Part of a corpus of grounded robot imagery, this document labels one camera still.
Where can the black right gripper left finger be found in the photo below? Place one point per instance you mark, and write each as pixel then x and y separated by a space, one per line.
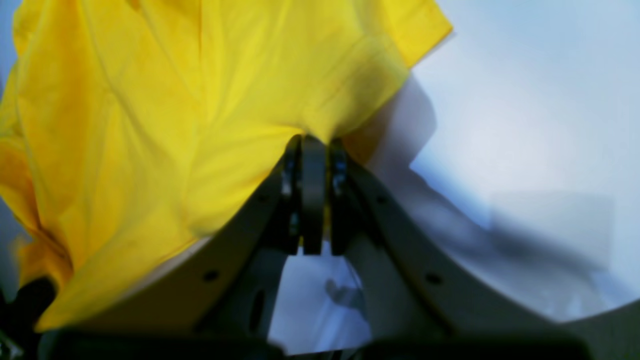
pixel 218 304

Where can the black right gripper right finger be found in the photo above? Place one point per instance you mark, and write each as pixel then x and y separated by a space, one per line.
pixel 422 305

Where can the yellow orange t-shirt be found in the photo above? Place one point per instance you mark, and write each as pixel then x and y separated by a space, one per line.
pixel 132 129

